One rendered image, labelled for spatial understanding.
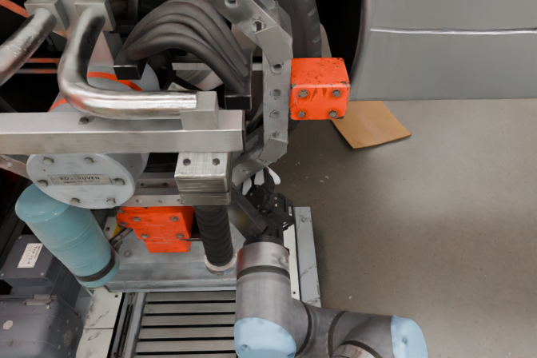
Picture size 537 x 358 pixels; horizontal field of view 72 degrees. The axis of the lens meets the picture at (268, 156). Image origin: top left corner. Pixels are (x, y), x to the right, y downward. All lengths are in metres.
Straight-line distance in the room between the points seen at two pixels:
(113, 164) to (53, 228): 0.24
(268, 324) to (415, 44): 0.51
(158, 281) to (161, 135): 0.86
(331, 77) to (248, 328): 0.39
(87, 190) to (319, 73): 0.36
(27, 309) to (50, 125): 0.65
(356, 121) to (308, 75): 1.27
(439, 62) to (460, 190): 1.02
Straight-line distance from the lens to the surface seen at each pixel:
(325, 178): 1.58
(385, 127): 1.84
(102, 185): 0.52
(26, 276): 1.02
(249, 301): 0.60
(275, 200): 0.71
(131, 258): 1.18
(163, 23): 0.39
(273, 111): 0.58
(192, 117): 0.34
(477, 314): 1.45
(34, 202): 0.69
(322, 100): 0.58
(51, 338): 0.98
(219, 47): 0.40
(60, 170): 0.52
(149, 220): 0.84
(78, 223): 0.70
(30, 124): 0.42
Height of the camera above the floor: 1.22
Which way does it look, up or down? 48 degrees down
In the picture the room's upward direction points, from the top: straight up
